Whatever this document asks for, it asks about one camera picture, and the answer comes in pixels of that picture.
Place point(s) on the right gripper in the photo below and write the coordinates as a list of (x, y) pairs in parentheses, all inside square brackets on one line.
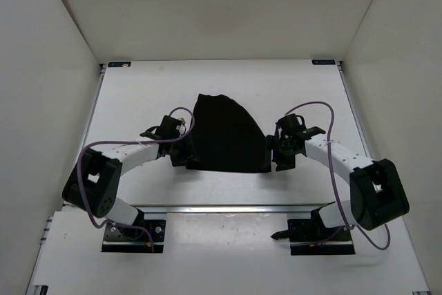
[(271, 154)]

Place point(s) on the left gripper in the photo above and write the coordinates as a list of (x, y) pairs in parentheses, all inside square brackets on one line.
[(190, 152)]

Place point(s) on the black skirt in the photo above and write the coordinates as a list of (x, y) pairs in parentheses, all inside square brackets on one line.
[(226, 138)]

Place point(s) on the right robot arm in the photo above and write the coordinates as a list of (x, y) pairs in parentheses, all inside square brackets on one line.
[(376, 193)]

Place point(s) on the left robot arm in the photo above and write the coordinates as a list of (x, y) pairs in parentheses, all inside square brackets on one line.
[(93, 184)]

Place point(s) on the right table corner label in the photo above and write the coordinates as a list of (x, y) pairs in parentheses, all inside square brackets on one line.
[(323, 62)]

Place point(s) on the table corner label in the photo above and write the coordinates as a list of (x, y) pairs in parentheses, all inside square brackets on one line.
[(323, 62), (119, 64)]

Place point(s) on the left table corner label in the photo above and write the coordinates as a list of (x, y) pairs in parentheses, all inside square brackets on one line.
[(119, 64)]

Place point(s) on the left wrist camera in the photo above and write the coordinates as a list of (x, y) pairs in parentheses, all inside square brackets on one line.
[(181, 127)]

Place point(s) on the aluminium table front rail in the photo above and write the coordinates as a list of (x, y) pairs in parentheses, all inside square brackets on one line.
[(229, 209)]

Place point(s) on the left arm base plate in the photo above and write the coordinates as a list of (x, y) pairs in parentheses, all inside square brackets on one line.
[(122, 240)]

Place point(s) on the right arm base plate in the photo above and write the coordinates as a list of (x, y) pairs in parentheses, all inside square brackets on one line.
[(308, 236)]

